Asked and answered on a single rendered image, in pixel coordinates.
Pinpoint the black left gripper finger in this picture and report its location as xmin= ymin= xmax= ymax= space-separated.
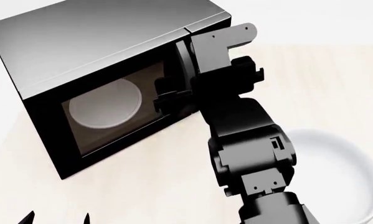
xmin=82 ymin=205 xmax=92 ymax=224
xmin=19 ymin=210 xmax=36 ymax=224

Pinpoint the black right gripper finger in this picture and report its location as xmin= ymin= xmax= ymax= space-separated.
xmin=153 ymin=77 xmax=194 ymax=116
xmin=230 ymin=55 xmax=265 ymax=83

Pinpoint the dark vertical microwave door handle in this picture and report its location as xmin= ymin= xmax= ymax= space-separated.
xmin=173 ymin=39 xmax=196 ymax=93

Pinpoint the black microwave door with window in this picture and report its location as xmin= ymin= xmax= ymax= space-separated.
xmin=22 ymin=39 xmax=205 ymax=180

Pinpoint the black microwave oven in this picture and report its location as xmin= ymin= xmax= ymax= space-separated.
xmin=0 ymin=0 xmax=232 ymax=180

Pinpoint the white round turntable plate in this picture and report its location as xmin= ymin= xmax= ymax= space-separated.
xmin=68 ymin=78 xmax=143 ymax=129

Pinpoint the white round bowl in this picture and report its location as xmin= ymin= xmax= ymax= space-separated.
xmin=281 ymin=129 xmax=373 ymax=224

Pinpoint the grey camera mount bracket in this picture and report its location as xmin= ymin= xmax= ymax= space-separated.
xmin=190 ymin=22 xmax=258 ymax=76

